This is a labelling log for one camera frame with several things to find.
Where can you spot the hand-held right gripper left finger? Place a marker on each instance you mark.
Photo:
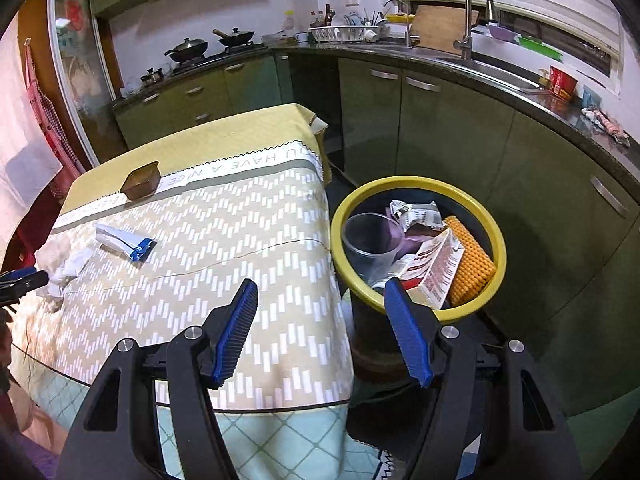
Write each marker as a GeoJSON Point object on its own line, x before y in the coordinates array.
{"type": "Point", "coordinates": [235, 330]}

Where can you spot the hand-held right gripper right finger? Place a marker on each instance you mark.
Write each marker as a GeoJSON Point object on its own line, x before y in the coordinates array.
{"type": "Point", "coordinates": [407, 330]}

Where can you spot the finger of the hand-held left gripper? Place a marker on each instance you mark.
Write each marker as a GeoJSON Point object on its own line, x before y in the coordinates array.
{"type": "Point", "coordinates": [25, 280]}

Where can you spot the red and white carton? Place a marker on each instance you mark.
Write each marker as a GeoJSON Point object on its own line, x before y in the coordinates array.
{"type": "Point", "coordinates": [440, 270]}

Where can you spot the clear plastic cup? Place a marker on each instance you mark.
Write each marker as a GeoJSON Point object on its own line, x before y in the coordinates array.
{"type": "Point", "coordinates": [367, 245]}

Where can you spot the orange waffle-textured packet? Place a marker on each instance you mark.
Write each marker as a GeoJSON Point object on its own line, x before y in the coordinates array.
{"type": "Point", "coordinates": [472, 260]}

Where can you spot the yellow-rimmed black trash bin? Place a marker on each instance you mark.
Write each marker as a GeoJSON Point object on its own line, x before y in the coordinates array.
{"type": "Point", "coordinates": [415, 181]}

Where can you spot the crumpled white tissue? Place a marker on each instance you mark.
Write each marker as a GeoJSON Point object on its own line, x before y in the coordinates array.
{"type": "Point", "coordinates": [65, 272]}

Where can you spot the blue and white wrapper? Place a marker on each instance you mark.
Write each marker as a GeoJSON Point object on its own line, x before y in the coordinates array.
{"type": "Point", "coordinates": [125, 242]}

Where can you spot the beige patterned tablecloth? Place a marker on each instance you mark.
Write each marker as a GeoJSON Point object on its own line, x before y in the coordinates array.
{"type": "Point", "coordinates": [225, 220]}

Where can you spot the brown plastic container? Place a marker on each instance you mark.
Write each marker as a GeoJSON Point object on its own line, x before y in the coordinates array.
{"type": "Point", "coordinates": [141, 182]}

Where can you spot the red checked apron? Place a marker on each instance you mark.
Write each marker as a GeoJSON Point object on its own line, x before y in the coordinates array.
{"type": "Point", "coordinates": [47, 125]}

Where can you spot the green base cabinets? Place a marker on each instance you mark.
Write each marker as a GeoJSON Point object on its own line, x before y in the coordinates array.
{"type": "Point", "coordinates": [450, 135]}

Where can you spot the frosted glass sliding door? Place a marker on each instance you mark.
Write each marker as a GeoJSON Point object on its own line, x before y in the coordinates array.
{"type": "Point", "coordinates": [80, 75]}

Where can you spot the small lidded pot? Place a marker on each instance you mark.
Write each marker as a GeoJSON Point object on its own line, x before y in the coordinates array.
{"type": "Point", "coordinates": [152, 76]}

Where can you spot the steel sink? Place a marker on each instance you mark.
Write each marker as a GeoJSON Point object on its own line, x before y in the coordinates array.
{"type": "Point", "coordinates": [490, 72]}

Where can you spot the wok with lid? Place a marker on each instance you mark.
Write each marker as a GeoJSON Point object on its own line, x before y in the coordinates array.
{"type": "Point", "coordinates": [187, 50]}

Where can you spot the patterned cloth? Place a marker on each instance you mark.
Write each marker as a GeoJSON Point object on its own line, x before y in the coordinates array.
{"type": "Point", "coordinates": [607, 125]}

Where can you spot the black frying pan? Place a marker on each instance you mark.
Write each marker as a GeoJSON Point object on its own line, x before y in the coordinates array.
{"type": "Point", "coordinates": [235, 38]}

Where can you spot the red instant noodle bowl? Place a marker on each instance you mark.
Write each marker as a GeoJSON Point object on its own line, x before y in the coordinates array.
{"type": "Point", "coordinates": [564, 82]}

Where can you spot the wooden cutting board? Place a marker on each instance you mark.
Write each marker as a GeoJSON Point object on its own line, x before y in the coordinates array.
{"type": "Point", "coordinates": [442, 30]}

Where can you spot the white dish rack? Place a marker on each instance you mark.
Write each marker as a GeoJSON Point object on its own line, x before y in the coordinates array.
{"type": "Point", "coordinates": [345, 34]}

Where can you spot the small steel faucet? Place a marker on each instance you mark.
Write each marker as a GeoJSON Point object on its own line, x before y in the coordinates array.
{"type": "Point", "coordinates": [407, 20]}

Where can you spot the green tray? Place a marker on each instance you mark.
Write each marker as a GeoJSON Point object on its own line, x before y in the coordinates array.
{"type": "Point", "coordinates": [540, 47]}

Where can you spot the purple tray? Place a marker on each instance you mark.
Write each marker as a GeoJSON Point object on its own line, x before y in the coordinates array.
{"type": "Point", "coordinates": [502, 32]}

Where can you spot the tall steel faucet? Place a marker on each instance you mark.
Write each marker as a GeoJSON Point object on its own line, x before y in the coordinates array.
{"type": "Point", "coordinates": [467, 20]}

